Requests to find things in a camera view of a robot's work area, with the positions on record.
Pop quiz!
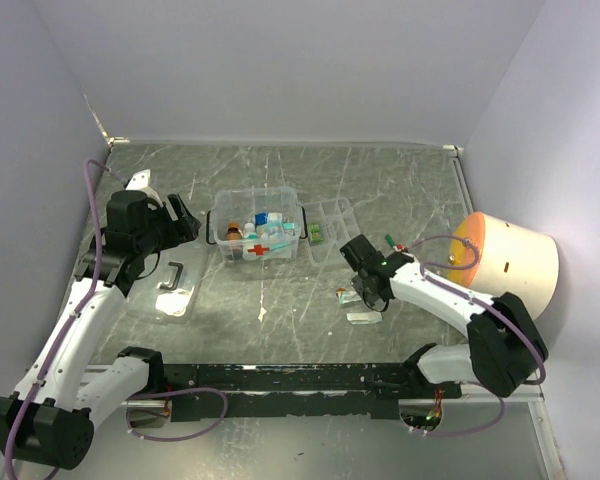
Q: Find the teal plaster packet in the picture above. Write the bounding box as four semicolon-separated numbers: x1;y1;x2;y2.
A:
337;290;361;305

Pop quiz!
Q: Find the white plaster packet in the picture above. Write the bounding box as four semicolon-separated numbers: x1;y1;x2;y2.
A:
346;311;383;325

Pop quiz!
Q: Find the brown medicine bottle orange cap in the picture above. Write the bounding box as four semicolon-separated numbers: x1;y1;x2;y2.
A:
225;222;243;261

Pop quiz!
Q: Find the clear first aid box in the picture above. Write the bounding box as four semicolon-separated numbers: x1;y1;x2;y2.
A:
205;186;307;263

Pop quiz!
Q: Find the white bottle green label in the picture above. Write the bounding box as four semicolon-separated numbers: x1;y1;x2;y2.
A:
243;222;259;240

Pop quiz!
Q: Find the clear divider tray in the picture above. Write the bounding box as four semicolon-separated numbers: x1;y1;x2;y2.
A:
302;197;361;267

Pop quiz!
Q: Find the blue white ointment tube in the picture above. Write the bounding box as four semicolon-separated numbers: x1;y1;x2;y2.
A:
254;212;283;226

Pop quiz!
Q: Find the small green packet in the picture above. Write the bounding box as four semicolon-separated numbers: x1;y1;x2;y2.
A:
307;223;324;244

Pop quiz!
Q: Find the clear zip bag teal strip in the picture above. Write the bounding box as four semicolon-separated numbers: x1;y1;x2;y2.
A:
247;238;295;256

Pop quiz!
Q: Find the teal bandage roll package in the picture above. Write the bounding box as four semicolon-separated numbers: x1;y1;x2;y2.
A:
256;221;301;238

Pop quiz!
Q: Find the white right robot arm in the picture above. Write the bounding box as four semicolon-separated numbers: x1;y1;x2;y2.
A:
340;234;548;398

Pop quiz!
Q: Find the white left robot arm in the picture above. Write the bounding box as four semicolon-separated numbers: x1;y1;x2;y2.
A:
0;187;201;470

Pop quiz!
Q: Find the red green thermometer pen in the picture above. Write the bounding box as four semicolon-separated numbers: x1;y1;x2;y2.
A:
384;234;405;252

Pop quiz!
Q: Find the cream cylinder orange face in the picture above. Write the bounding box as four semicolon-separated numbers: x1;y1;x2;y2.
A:
448;212;559;319

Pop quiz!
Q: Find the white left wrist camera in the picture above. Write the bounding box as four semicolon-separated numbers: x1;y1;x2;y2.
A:
125;169;161;202

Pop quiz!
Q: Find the clear box lid black handle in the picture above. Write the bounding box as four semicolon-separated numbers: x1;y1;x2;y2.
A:
124;242;210;325

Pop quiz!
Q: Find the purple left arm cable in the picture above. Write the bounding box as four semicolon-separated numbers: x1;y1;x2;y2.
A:
2;158;229;480

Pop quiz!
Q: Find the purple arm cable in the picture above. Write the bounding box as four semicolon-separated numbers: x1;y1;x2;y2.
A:
404;234;549;437
2;158;229;480

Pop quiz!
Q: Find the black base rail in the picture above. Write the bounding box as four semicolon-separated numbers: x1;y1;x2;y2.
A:
165;363;461;422

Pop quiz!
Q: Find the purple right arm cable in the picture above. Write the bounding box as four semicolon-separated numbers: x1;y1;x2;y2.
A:
404;234;549;437

